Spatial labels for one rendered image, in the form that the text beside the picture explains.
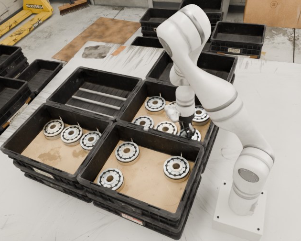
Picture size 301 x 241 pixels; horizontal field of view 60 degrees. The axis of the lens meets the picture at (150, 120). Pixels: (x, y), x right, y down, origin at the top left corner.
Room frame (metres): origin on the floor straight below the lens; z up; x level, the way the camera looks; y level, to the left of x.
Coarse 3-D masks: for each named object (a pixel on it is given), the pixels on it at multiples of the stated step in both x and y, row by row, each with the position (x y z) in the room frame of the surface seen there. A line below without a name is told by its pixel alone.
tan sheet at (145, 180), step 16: (112, 160) 0.65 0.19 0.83; (144, 160) 0.62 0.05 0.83; (160, 160) 0.61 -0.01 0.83; (128, 176) 0.56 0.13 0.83; (144, 176) 0.54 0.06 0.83; (160, 176) 0.53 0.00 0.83; (128, 192) 0.49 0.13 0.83; (144, 192) 0.48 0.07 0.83; (160, 192) 0.46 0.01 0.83; (176, 192) 0.45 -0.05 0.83; (176, 208) 0.39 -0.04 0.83
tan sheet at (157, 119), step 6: (144, 102) 0.97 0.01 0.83; (168, 102) 0.94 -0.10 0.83; (144, 108) 0.93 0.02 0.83; (138, 114) 0.89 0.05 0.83; (144, 114) 0.88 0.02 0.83; (162, 114) 0.86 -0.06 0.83; (132, 120) 0.86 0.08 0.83; (156, 120) 0.83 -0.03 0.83; (162, 120) 0.82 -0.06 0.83; (168, 120) 0.82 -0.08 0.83; (210, 120) 0.77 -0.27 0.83; (192, 126) 0.76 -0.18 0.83; (198, 126) 0.75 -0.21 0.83; (204, 126) 0.75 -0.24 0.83; (204, 132) 0.71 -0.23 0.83
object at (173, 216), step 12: (108, 132) 0.72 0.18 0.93; (144, 132) 0.69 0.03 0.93; (156, 132) 0.67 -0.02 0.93; (192, 144) 0.59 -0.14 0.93; (84, 168) 0.56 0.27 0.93; (84, 180) 0.51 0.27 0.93; (192, 180) 0.44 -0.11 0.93; (108, 192) 0.45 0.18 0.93; (132, 204) 0.40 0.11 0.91; (144, 204) 0.38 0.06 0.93; (180, 204) 0.36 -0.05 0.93; (168, 216) 0.33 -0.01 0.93
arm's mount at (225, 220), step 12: (228, 192) 0.44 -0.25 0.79; (264, 192) 0.41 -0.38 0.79; (216, 204) 0.40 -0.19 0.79; (228, 204) 0.39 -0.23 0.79; (264, 204) 0.37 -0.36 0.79; (216, 216) 0.36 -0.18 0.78; (228, 216) 0.35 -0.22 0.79; (240, 216) 0.34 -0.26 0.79; (252, 216) 0.34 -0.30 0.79; (216, 228) 0.34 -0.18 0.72; (228, 228) 0.32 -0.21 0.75; (240, 228) 0.30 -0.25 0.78; (252, 228) 0.30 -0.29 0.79; (252, 240) 0.28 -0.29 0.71
